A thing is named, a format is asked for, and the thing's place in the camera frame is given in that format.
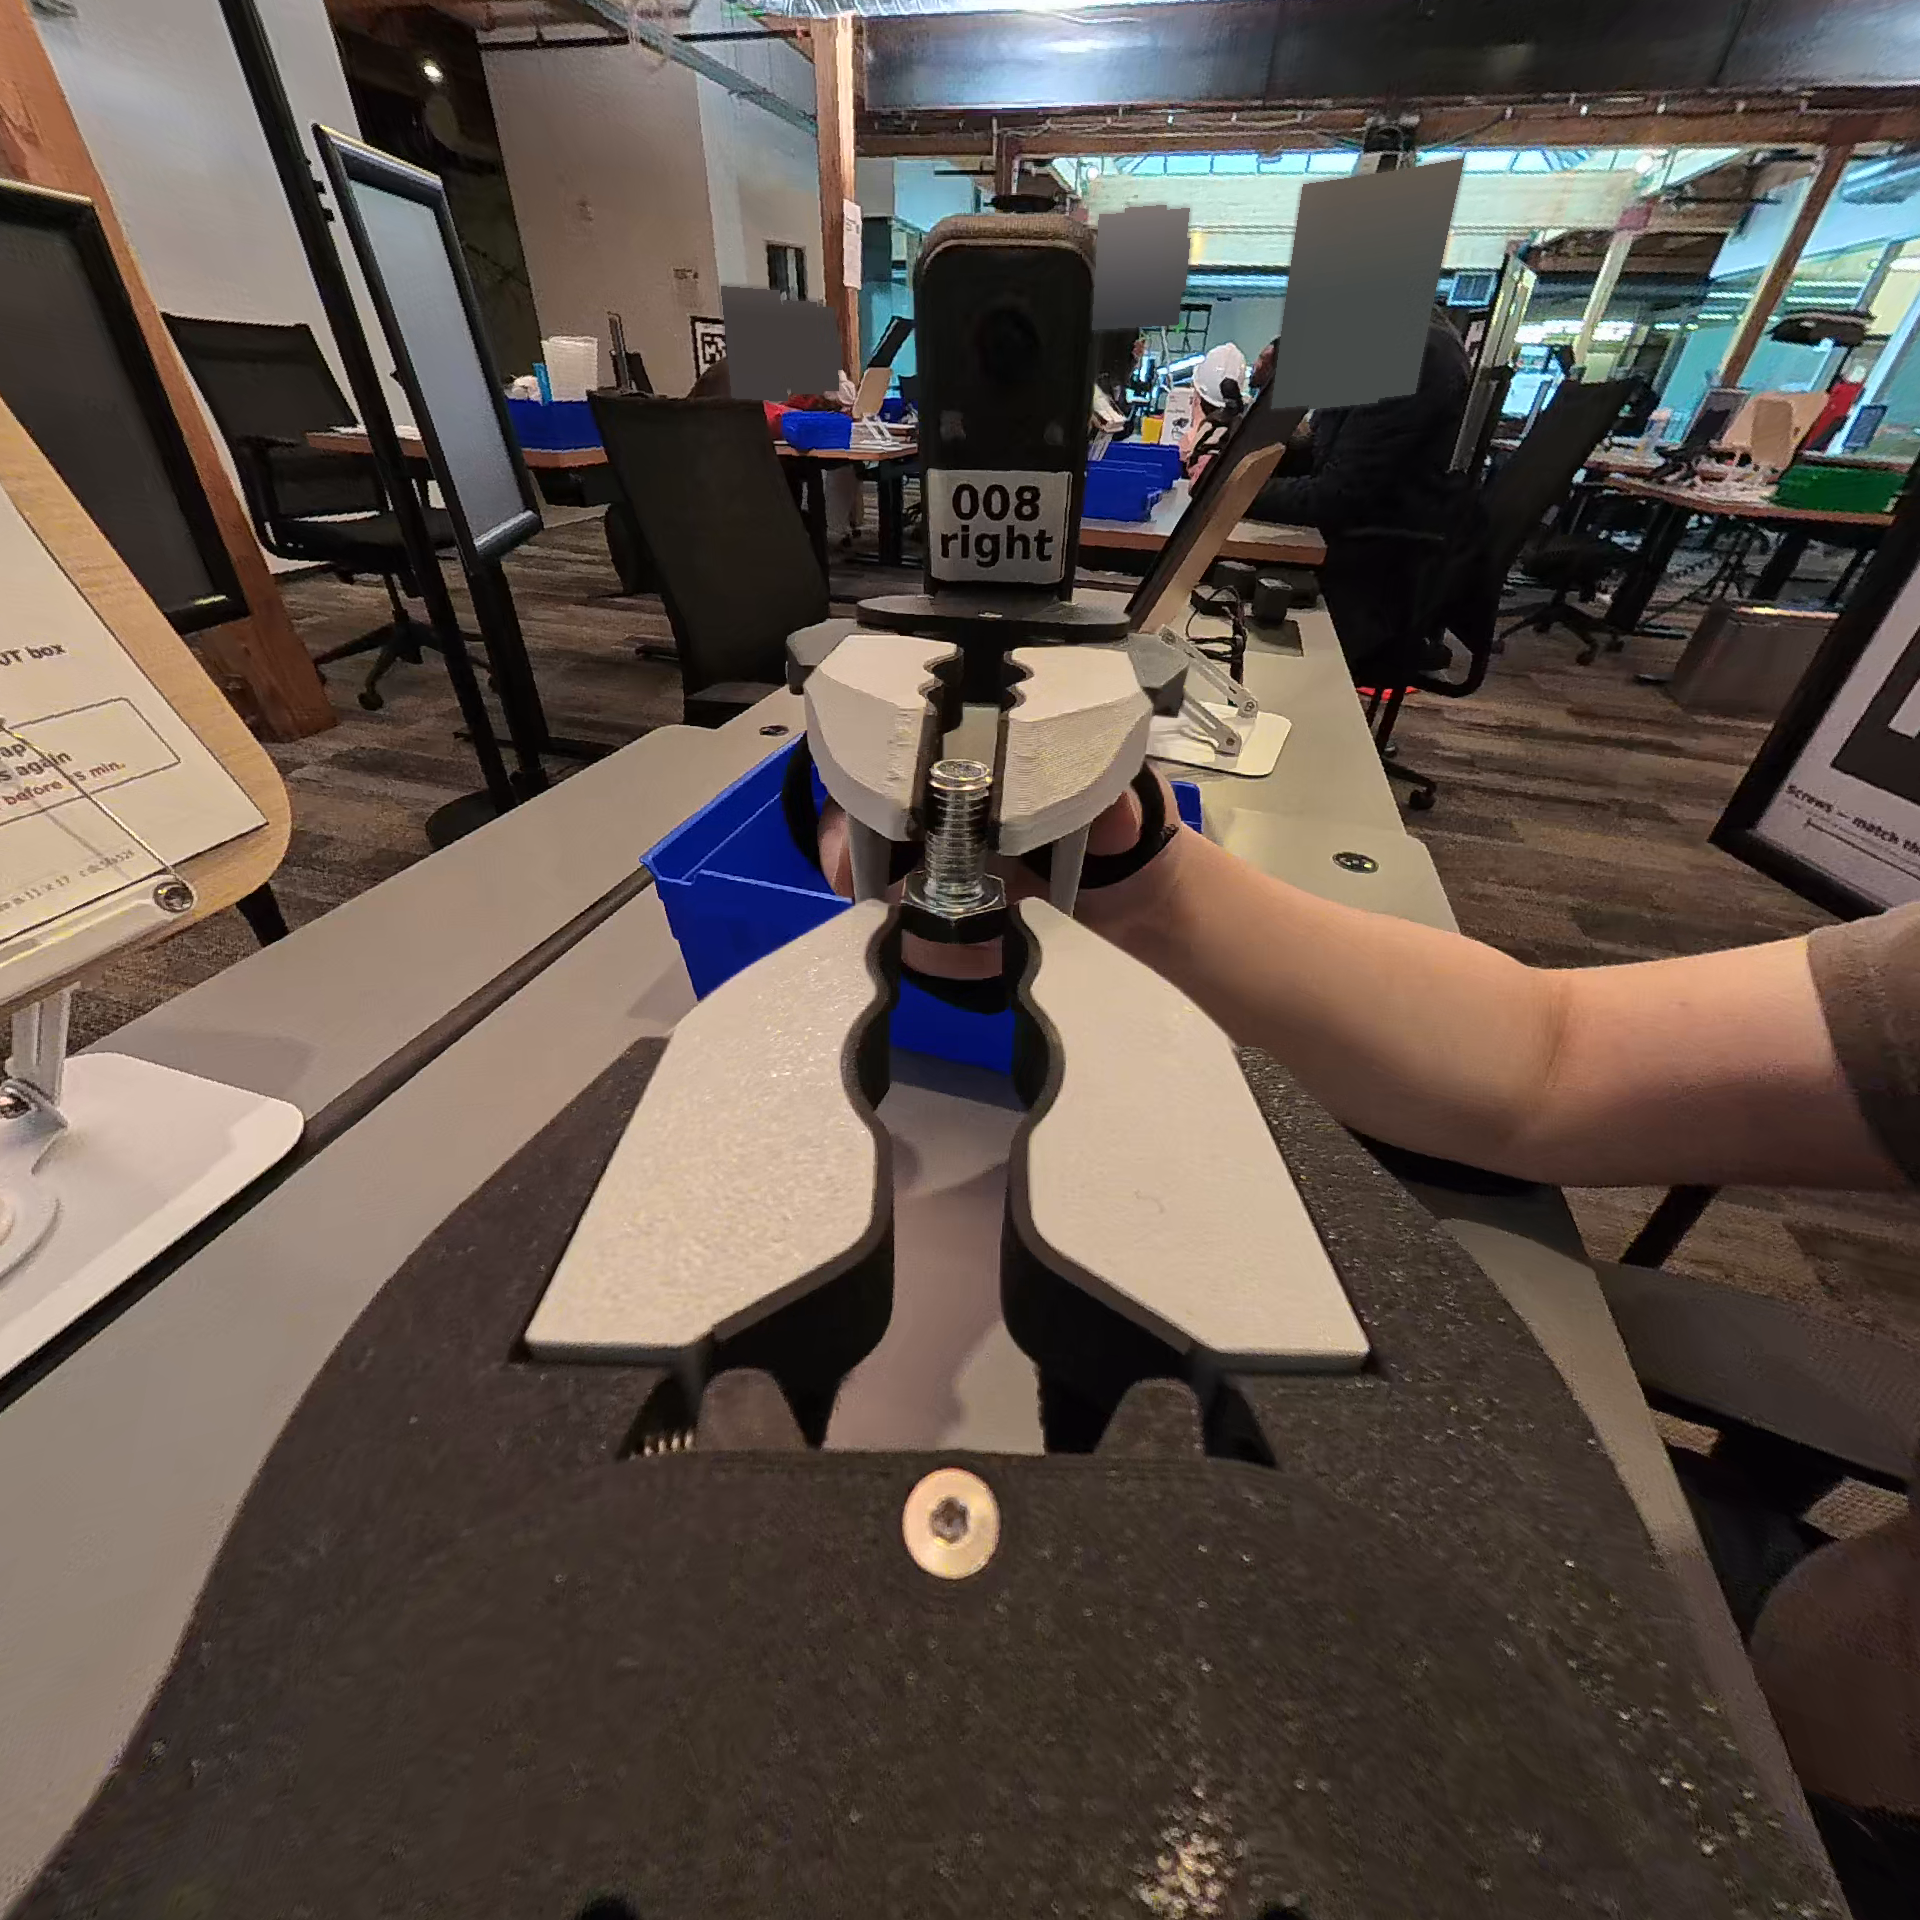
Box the grey metal box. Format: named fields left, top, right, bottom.
left=1668, top=601, right=1843, bottom=719

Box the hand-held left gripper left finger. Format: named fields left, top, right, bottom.
left=522, top=900, right=902, bottom=1413

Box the black rolling sign stand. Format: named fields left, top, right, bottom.
left=1616, top=1183, right=1722, bottom=1273

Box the person's right hand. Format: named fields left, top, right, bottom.
left=816, top=776, right=1224, bottom=993

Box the black floor sign stand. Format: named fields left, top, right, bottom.
left=312, top=125, right=602, bottom=851

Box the silver hex nut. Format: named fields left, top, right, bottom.
left=896, top=883, right=1025, bottom=949

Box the small white phone stand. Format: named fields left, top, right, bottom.
left=1124, top=383, right=1296, bottom=778

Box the silver hex bolt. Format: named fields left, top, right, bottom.
left=917, top=755, right=995, bottom=903

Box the person's right forearm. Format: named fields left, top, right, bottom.
left=1199, top=832, right=1908, bottom=1195

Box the black mesh office chair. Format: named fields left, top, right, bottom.
left=1590, top=1261, right=1920, bottom=1489

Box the white metal stand base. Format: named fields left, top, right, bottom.
left=0, top=982, right=305, bottom=1375

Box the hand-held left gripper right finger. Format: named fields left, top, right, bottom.
left=1001, top=897, right=1377, bottom=1405

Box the black framed marker sign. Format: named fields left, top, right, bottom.
left=1709, top=494, right=1920, bottom=921

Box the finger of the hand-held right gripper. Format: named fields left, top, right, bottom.
left=982, top=645, right=1158, bottom=860
left=802, top=633, right=965, bottom=853

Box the wooden office desk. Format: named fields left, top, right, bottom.
left=1590, top=465, right=1899, bottom=602

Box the light wooden backing board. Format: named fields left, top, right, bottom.
left=0, top=396, right=293, bottom=1008

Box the black framed board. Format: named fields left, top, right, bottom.
left=0, top=180, right=250, bottom=636

